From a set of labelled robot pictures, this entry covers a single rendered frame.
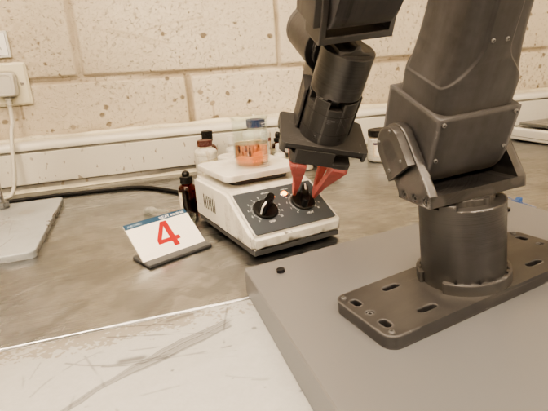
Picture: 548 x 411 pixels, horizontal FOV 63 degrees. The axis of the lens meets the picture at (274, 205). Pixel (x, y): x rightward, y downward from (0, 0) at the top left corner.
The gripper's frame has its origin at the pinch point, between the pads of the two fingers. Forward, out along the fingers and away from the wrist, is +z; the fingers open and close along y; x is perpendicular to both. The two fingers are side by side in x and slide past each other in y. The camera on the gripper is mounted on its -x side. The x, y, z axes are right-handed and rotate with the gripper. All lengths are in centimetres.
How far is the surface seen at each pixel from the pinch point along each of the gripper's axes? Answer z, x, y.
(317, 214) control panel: 1.5, 2.9, -1.8
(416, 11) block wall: -2, -74, -34
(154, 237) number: 6.8, 5.2, 18.5
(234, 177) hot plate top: 0.3, -0.9, 9.3
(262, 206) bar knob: -0.3, 4.6, 5.8
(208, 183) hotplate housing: 5.3, -4.8, 12.6
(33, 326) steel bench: 3.5, 20.8, 27.0
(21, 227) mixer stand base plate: 18.7, -4.5, 40.2
